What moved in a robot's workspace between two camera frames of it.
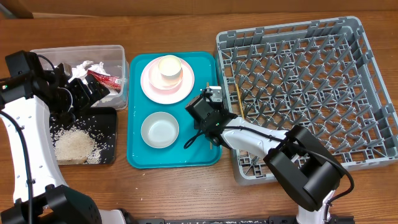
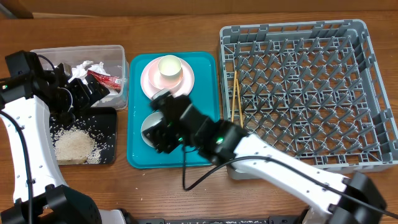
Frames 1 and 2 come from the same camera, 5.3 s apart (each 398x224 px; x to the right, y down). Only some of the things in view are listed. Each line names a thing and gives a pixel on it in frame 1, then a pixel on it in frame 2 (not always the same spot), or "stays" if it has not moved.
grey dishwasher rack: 321,75 stays
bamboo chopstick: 211,142 to 241,125
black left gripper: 76,85 stays
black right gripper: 201,126 to 161,129
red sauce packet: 109,80 stays
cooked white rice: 73,145 stays
